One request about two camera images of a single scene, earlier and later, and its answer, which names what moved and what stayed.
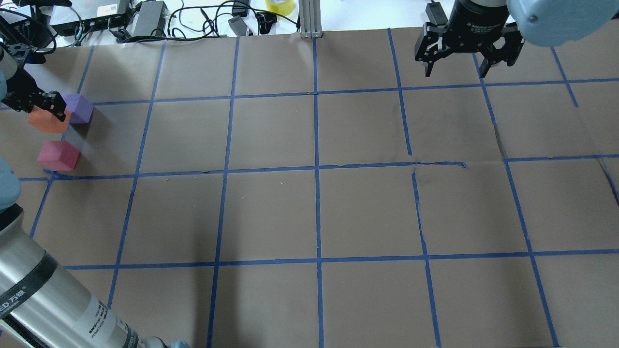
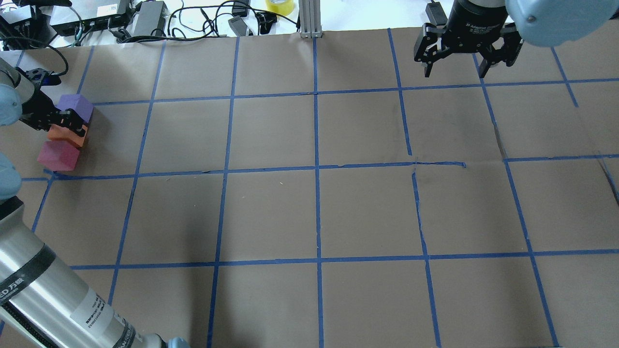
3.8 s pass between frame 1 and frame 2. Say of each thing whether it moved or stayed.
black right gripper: stayed
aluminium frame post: stayed
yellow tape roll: stayed
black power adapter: stayed
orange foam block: moved
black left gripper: moved
